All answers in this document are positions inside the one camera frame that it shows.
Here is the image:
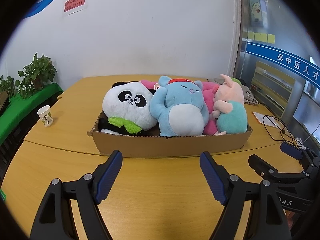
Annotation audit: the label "pig plush teal pants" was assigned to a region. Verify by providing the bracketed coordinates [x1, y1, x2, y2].
[211, 74, 249, 135]

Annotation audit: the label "white paper sheet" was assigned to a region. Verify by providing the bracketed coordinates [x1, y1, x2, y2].
[252, 112, 281, 128]

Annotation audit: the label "grey folded cloth bag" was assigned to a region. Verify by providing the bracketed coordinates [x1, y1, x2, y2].
[207, 77, 259, 105]

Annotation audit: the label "brown cardboard box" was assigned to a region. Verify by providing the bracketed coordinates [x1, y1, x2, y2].
[82, 112, 252, 158]

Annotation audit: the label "pink plush toy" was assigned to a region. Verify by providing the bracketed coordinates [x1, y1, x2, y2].
[140, 80, 220, 135]

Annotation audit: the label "paper cup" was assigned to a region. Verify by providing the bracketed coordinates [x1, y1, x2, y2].
[37, 105, 54, 127]

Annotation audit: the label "blue plush toy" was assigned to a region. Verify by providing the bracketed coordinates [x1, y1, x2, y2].
[150, 76, 209, 137]

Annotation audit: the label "green covered side table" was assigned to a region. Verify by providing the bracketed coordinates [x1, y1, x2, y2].
[0, 83, 63, 144]

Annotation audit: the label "yellow sticky notes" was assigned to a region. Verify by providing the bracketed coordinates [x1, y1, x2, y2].
[247, 31, 276, 44]

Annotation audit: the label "panda plush toy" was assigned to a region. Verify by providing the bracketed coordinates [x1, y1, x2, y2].
[98, 81, 157, 135]

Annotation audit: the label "cartoon sheep poster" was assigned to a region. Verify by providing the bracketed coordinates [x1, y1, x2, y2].
[249, 0, 268, 28]

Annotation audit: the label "potted green plant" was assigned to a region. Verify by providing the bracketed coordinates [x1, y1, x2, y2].
[15, 53, 57, 99]

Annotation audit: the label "black cable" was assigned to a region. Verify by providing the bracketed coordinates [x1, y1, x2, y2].
[262, 114, 304, 148]

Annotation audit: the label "red wall notice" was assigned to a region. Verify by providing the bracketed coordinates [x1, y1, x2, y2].
[62, 0, 88, 17]

